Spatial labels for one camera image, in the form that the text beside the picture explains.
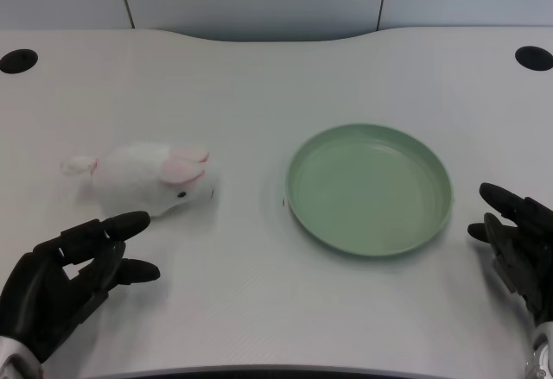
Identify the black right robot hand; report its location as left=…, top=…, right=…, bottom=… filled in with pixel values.
left=467, top=182, right=553, bottom=332

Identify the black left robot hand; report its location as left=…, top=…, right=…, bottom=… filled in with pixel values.
left=0, top=211, right=162, bottom=364

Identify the white plush rabbit doll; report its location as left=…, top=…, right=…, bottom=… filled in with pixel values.
left=60, top=142, right=222, bottom=219

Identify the green round plate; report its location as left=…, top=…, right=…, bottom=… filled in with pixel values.
left=284, top=123, right=454, bottom=258

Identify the black table cable grommet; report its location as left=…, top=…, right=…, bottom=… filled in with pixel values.
left=514, top=45, right=553, bottom=72
left=0, top=48, right=39, bottom=75

